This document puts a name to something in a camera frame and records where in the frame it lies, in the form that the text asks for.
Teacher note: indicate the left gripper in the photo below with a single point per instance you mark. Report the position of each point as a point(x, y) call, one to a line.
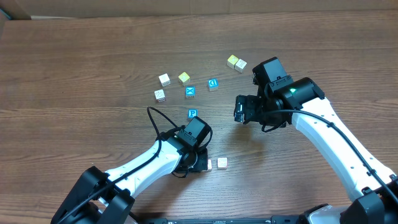
point(202, 161)

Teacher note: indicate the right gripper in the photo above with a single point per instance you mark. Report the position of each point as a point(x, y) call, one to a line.
point(241, 109)

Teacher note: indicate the red K block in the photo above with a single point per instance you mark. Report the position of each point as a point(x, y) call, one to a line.
point(222, 163)

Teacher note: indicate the blue P block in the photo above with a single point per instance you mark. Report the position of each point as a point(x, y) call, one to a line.
point(192, 113)

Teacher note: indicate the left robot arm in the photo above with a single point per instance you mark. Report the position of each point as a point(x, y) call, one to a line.
point(107, 197)

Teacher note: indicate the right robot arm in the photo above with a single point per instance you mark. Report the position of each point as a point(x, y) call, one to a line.
point(370, 185)

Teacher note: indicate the blue D block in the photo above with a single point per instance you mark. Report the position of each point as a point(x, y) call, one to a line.
point(213, 84)

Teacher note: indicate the white block far right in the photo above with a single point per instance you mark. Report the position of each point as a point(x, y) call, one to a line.
point(240, 65)

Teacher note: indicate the white block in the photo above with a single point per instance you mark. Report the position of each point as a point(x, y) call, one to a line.
point(164, 79)
point(240, 65)
point(159, 96)

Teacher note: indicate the yellow block far right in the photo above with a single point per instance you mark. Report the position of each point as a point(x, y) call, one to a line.
point(231, 61)

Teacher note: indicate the yellow block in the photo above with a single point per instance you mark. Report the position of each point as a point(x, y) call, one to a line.
point(231, 61)
point(184, 78)

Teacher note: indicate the blue X block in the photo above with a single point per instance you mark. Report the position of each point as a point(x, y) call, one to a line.
point(190, 92)

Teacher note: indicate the yellow block centre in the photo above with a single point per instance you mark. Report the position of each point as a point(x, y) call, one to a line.
point(184, 78)

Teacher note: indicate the white block lower left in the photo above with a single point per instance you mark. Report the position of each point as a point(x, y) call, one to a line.
point(159, 96)

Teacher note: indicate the white block upper left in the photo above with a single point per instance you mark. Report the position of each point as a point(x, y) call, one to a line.
point(164, 79)

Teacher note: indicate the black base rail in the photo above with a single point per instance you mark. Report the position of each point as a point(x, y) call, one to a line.
point(276, 219)

